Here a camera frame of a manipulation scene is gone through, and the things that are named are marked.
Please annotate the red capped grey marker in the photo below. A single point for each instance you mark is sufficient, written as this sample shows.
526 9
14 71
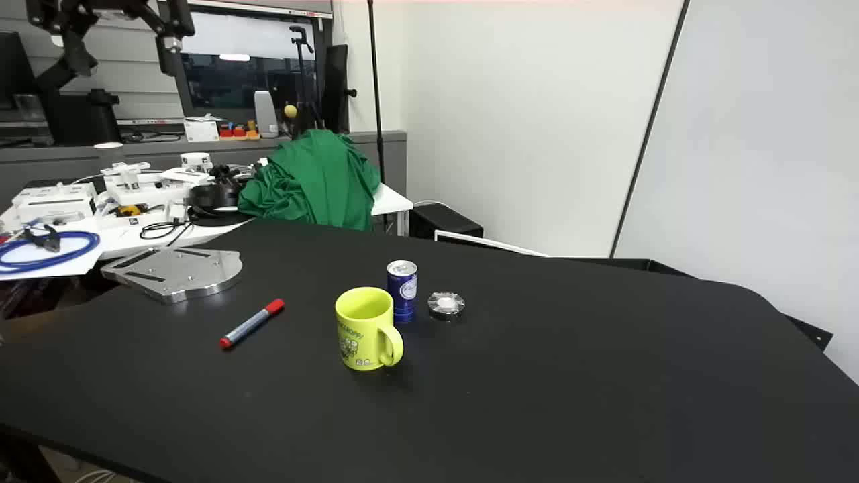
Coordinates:
252 322

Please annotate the yellow green mug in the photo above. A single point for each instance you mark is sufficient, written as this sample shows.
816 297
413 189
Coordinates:
362 339

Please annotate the blue drink can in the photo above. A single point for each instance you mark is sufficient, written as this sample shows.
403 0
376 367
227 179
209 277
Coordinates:
403 291

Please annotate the small silver object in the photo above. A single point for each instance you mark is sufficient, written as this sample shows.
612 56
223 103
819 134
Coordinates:
447 303

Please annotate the green cloth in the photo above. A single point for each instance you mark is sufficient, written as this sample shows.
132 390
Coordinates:
317 182

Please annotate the thin black vertical pole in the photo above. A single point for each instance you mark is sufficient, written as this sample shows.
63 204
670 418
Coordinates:
373 89

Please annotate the black upright stand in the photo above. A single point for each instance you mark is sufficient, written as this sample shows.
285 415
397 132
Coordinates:
336 89

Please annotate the small yellow ball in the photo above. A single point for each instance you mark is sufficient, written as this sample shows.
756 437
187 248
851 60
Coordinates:
291 111

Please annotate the white upright speaker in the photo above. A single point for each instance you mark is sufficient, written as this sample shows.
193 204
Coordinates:
266 112

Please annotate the black headset bundle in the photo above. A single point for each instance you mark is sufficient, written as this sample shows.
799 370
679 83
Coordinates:
214 202

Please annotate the dark computer monitor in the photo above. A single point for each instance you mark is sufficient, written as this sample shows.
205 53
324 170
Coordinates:
242 80

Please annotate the white mechanical assembly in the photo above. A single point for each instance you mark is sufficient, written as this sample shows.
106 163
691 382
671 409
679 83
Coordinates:
142 182

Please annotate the white work table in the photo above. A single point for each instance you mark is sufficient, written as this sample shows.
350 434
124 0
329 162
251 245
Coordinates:
122 233

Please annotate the black articulated stand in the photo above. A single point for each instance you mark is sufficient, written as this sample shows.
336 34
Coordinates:
77 115

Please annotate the white plastic apparatus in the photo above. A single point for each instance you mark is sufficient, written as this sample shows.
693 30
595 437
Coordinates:
48 202

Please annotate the grey desk partition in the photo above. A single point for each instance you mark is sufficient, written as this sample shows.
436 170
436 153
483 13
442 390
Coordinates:
54 162

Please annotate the black clip device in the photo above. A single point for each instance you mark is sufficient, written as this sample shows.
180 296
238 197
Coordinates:
43 233

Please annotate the grey metal base plate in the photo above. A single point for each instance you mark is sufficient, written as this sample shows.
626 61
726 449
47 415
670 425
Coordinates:
189 272

